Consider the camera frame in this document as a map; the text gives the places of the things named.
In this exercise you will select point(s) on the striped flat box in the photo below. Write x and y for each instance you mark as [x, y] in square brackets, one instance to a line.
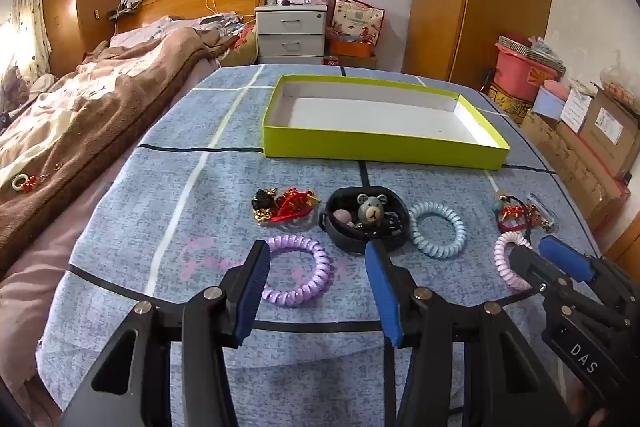
[530, 49]

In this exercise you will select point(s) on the light floral bedding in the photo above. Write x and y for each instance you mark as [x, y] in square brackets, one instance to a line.
[160, 27]

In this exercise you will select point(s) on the brown cardboard box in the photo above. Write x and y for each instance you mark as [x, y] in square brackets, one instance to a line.
[610, 132]

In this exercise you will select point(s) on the white labelled box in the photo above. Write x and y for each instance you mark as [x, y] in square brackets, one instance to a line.
[577, 109]

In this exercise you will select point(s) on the black smart band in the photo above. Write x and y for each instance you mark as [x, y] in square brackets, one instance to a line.
[345, 244]

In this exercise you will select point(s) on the yellow patterned box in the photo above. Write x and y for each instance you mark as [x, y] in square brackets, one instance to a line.
[510, 104]

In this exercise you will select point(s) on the blue checked cloth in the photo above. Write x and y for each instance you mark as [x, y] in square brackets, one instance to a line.
[150, 207]

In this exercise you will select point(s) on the pink ball charm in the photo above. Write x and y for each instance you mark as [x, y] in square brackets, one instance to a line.
[342, 217]

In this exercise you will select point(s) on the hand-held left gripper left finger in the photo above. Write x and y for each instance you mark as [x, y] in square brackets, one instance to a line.
[252, 292]

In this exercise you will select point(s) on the grey drawer nightstand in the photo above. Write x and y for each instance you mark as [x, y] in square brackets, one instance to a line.
[290, 32]

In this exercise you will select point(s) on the pale blue lidded box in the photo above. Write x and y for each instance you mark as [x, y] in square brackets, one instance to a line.
[550, 102]

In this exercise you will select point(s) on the red patterned gift bag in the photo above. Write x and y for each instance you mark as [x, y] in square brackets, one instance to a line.
[357, 19]

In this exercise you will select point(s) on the crumpled plastic bag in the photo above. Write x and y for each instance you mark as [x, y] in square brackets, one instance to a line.
[620, 84]

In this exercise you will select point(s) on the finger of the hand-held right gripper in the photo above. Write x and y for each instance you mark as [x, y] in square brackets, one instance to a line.
[567, 257]
[532, 269]

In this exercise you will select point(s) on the clear plastic bag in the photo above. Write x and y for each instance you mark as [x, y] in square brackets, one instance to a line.
[547, 214]

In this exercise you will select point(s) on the yellow-green cardboard box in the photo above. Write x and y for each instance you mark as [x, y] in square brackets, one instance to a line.
[375, 147]

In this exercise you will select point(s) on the long printed cardboard box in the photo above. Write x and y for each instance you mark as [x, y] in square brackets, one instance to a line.
[570, 167]

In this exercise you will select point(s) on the orange box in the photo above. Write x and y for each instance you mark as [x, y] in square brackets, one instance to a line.
[350, 49]

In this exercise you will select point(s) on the pink plastic bucket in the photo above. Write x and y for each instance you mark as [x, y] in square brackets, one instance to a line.
[515, 74]

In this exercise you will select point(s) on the patterned curtain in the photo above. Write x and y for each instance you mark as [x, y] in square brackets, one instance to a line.
[27, 7]

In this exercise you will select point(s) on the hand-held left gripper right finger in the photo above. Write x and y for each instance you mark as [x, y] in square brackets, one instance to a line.
[385, 297]

